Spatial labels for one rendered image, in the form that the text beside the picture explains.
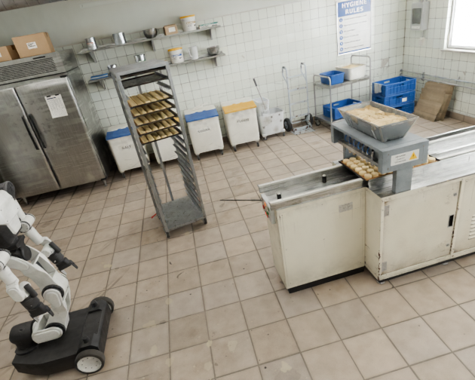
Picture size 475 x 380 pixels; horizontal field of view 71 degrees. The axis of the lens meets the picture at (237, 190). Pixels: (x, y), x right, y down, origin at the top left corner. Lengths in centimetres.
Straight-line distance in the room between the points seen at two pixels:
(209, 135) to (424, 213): 380
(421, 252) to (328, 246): 72
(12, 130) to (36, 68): 94
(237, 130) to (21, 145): 324
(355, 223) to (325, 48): 447
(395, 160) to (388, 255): 80
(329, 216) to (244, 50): 420
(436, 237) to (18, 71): 523
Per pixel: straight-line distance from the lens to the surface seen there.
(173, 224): 385
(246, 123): 574
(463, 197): 296
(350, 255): 291
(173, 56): 582
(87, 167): 566
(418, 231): 286
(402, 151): 241
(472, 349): 277
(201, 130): 564
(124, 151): 576
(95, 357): 281
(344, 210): 262
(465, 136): 344
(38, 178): 591
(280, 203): 238
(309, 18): 656
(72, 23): 621
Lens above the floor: 209
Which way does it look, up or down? 27 degrees down
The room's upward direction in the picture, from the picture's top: 11 degrees counter-clockwise
